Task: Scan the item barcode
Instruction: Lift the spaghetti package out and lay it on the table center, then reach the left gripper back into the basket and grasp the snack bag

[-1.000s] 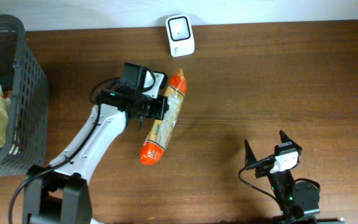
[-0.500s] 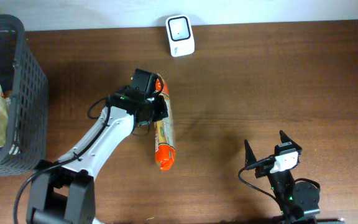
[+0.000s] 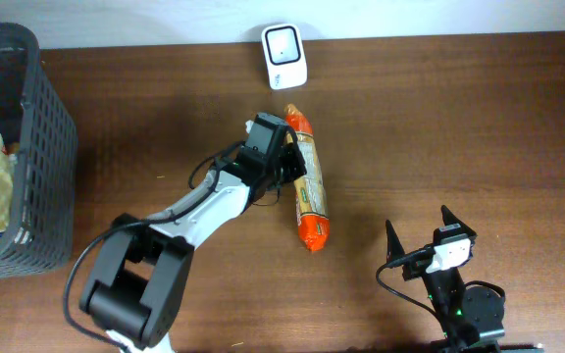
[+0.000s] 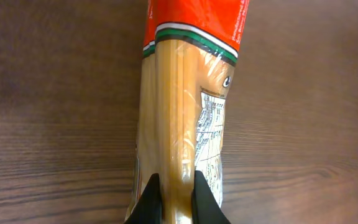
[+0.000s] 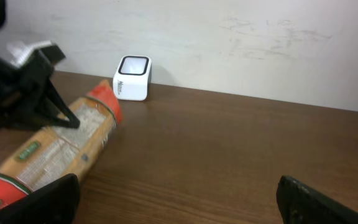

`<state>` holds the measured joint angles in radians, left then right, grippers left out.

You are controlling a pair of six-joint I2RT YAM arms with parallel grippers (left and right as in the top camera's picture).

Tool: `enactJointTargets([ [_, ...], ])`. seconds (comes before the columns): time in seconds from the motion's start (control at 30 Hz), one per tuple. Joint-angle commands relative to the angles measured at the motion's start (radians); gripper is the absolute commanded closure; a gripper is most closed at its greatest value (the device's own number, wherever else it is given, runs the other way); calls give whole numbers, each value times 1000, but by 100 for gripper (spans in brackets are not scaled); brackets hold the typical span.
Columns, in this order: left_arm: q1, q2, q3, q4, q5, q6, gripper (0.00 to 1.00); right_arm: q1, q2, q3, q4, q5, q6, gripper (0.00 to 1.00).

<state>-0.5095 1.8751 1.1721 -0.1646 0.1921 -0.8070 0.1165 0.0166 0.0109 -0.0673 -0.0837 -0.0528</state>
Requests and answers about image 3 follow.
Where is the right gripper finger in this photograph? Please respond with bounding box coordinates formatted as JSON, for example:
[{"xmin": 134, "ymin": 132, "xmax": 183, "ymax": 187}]
[
  {"xmin": 385, "ymin": 220, "xmax": 405, "ymax": 263},
  {"xmin": 440, "ymin": 205, "xmax": 464, "ymax": 230}
]

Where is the grey plastic mesh basket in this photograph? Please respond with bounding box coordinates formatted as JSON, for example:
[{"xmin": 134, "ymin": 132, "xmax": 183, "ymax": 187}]
[{"xmin": 0, "ymin": 23, "xmax": 77, "ymax": 278}]

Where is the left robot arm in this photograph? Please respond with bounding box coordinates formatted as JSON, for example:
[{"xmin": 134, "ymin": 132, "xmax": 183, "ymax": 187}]
[{"xmin": 78, "ymin": 113, "xmax": 306, "ymax": 352}]

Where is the white barcode scanner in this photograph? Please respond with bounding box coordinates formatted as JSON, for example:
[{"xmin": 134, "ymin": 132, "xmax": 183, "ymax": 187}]
[{"xmin": 261, "ymin": 24, "xmax": 308, "ymax": 90}]

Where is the orange biscuit packet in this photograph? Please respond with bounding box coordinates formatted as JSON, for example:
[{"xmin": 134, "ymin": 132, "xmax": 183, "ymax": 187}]
[{"xmin": 284, "ymin": 104, "xmax": 330, "ymax": 251}]

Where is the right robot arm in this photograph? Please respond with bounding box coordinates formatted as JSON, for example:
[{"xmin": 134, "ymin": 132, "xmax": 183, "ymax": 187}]
[{"xmin": 376, "ymin": 206, "xmax": 506, "ymax": 352}]

